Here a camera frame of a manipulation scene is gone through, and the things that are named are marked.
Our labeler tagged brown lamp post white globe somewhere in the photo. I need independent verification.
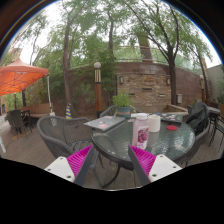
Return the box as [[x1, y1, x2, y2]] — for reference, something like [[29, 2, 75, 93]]
[[199, 74, 207, 103], [93, 61, 104, 119]]

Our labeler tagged green plant in teal pot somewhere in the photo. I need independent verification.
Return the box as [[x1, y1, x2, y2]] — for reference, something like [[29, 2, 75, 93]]
[[111, 91, 136, 119]]

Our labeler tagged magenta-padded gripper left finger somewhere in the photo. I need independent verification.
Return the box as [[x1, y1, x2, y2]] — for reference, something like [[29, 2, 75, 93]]
[[44, 144, 98, 187]]

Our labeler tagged dark-trunked tree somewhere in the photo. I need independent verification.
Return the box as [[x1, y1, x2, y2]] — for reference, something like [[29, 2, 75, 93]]
[[123, 0, 214, 106]]

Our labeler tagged blue yellow striped cone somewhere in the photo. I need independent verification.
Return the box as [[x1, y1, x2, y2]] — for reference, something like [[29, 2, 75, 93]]
[[64, 102, 74, 120]]

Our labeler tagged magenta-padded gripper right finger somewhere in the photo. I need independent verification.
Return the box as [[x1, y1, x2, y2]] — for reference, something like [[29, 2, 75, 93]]
[[128, 144, 183, 187]]

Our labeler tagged black jacket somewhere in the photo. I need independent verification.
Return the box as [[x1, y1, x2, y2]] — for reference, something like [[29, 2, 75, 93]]
[[185, 101, 211, 136]]

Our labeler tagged group of dark patio chairs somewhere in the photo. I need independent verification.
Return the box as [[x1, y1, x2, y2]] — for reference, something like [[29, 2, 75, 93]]
[[4, 108, 35, 138]]

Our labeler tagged slim-trunked tree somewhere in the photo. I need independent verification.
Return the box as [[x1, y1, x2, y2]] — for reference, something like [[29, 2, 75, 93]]
[[29, 0, 111, 116]]

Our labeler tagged grey laptop with stickers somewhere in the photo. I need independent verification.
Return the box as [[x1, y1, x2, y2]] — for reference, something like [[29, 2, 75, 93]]
[[83, 115, 127, 132]]

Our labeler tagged white ribbed cup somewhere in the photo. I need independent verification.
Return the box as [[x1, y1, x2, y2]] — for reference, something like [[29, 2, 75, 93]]
[[147, 114, 162, 134]]

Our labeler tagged flat round red coaster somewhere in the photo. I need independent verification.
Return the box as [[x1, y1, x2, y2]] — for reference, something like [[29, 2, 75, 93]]
[[166, 124, 179, 132]]

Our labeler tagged pink juice bottle white cap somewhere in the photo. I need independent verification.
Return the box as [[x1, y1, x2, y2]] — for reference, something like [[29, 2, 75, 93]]
[[131, 112, 151, 151]]

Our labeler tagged orange canopy tent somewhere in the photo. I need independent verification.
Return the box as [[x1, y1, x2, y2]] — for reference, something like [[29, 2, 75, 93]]
[[0, 58, 51, 98]]

